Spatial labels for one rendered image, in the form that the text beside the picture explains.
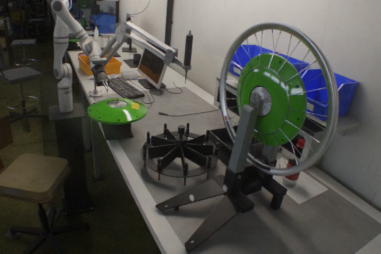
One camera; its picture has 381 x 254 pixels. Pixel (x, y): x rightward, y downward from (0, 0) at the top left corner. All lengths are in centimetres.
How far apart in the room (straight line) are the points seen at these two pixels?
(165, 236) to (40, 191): 91
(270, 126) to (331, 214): 52
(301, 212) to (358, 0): 95
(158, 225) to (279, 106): 58
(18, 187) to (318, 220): 153
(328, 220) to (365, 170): 35
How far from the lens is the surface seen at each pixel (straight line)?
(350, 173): 153
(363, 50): 142
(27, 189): 176
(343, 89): 133
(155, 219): 107
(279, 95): 91
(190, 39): 151
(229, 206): 104
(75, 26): 182
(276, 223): 115
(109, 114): 143
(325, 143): 86
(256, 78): 97
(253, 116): 94
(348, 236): 124
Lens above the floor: 168
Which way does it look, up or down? 24 degrees down
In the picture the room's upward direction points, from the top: 5 degrees clockwise
